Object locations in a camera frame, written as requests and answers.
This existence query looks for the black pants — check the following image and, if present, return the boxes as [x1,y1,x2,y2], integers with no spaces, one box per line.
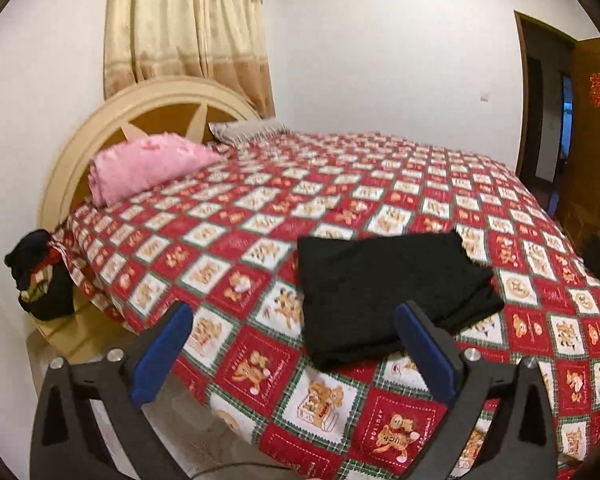
[296,230,505,372]

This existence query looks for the red checked printed blanket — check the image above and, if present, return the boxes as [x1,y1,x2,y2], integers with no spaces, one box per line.
[55,131,600,480]

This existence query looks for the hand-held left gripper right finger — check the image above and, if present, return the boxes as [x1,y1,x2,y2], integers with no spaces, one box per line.
[395,301,559,480]

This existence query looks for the cream wooden headboard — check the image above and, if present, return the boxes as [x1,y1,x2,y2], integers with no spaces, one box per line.
[40,76,261,233]

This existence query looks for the grey striped pillow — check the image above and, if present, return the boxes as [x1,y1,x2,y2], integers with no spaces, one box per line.
[208,119,292,147]

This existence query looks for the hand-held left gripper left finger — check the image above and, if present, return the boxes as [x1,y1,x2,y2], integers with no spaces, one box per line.
[29,301,196,480]

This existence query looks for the dark door frame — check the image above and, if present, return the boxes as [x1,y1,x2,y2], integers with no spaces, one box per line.
[513,10,576,211]

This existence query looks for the pink pillow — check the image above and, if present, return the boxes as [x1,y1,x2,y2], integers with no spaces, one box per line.
[89,132,225,207]

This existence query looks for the brown wooden door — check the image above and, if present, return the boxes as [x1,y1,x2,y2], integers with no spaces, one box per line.
[555,35,600,261]

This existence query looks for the beige curtain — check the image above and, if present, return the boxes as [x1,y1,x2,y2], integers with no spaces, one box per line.
[103,0,277,120]

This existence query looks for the black bag with clothes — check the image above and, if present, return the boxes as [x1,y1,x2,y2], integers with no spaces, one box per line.
[5,230,76,322]

